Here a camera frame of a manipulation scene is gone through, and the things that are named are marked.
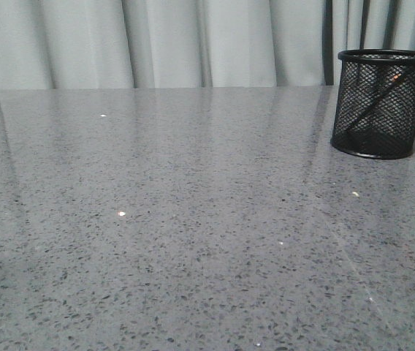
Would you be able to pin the black mesh pen bucket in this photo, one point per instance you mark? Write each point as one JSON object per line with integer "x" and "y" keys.
{"x": 375, "y": 112}

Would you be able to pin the grey pleated curtain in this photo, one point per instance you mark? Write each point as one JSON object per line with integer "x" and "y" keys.
{"x": 184, "y": 44}

